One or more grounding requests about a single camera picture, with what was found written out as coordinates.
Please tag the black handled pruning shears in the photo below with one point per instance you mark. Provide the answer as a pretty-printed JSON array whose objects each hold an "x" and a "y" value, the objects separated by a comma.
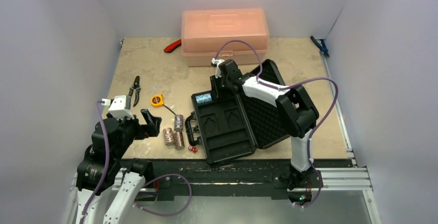
[{"x": 134, "y": 90}]

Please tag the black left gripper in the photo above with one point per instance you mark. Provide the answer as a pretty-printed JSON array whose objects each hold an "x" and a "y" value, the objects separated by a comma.
[{"x": 152, "y": 122}]

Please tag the blue handled pliers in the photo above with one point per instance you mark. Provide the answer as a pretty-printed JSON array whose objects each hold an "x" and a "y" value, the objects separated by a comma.
[{"x": 320, "y": 44}]

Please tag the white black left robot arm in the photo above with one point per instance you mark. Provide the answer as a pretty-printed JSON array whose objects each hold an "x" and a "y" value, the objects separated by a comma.
[{"x": 96, "y": 173}]

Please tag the translucent pink plastic toolbox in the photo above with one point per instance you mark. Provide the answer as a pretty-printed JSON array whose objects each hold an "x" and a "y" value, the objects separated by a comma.
[{"x": 238, "y": 34}]

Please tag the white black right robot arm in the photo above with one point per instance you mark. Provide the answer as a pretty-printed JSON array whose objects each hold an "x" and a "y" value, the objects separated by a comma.
[{"x": 296, "y": 111}]

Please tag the black plastic poker case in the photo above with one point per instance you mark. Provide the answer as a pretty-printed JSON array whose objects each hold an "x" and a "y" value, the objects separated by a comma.
[{"x": 232, "y": 127}]

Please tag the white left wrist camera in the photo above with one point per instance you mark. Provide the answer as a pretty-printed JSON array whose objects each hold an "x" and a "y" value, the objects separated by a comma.
[{"x": 120, "y": 107}]

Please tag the blue poker chip stack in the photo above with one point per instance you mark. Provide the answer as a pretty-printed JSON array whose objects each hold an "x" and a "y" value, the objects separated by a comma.
[{"x": 203, "y": 98}]

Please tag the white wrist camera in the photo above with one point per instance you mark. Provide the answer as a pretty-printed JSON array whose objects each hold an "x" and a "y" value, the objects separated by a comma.
[
  {"x": 216, "y": 63},
  {"x": 120, "y": 107}
]

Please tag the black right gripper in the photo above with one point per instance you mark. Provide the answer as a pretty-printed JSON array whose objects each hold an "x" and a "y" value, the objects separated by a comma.
[{"x": 225, "y": 78}]

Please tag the black metal base frame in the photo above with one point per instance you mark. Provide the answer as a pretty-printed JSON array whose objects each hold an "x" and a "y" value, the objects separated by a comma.
[{"x": 239, "y": 178}]

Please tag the red handled utility knife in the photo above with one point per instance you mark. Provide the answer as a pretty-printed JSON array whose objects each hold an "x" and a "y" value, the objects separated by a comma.
[{"x": 173, "y": 46}]

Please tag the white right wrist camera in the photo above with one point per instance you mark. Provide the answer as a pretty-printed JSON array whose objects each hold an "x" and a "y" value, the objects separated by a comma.
[{"x": 216, "y": 63}]

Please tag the yellow tape measure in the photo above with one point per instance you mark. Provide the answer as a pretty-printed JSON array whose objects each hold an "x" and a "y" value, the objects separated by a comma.
[{"x": 158, "y": 101}]

